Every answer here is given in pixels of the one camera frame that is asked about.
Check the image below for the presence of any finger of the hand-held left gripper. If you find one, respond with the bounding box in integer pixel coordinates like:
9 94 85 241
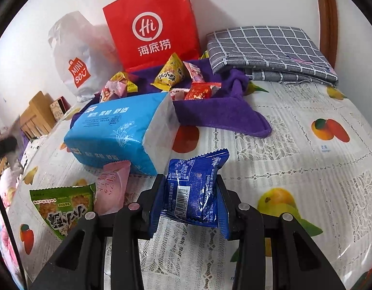
0 136 18 158

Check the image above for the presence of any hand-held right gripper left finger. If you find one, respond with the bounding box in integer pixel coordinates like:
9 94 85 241
32 174 166 290

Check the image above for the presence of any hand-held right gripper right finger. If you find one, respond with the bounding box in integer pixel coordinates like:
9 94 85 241
216 178 347 290

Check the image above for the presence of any blue snack packet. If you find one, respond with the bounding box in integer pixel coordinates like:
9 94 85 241
158 148 231 228

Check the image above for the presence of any pale pink snack packet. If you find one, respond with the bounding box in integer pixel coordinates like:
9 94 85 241
95 160 132 216

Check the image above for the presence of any green snack packet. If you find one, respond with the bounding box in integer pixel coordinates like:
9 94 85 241
29 183 98 240

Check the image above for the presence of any pink and orange snack packet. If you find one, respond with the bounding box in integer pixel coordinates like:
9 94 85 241
99 81 127 103

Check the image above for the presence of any white and red snack packet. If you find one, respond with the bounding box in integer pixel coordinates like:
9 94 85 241
169 86 190 101

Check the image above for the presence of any pink and yellow snack packet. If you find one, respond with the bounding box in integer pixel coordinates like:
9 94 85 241
109 71 139 94

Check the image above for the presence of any long pink snack packet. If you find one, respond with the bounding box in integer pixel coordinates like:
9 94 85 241
182 61 207 84

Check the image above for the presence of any patterned box with red edge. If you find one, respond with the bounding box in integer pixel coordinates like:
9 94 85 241
49 95 72 120

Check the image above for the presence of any pink floral cloth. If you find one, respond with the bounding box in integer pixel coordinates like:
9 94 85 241
0 157 27 278

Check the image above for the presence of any fruit print tablecloth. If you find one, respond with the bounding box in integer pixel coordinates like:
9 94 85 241
7 78 372 290

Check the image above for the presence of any blue tissue pack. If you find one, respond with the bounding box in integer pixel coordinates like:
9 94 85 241
63 91 181 176

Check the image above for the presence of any purple towel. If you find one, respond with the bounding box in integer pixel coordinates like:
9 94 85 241
69 58 273 138

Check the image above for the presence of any white plastic shopping bag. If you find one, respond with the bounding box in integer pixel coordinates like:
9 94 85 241
46 11 120 102

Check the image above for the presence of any grey plaid folded cloth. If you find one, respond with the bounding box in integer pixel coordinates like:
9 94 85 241
206 25 340 87

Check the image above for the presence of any red paper bag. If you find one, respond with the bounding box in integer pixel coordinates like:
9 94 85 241
102 0 202 71

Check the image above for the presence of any brown wooden frame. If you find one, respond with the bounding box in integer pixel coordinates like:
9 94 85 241
314 0 340 67

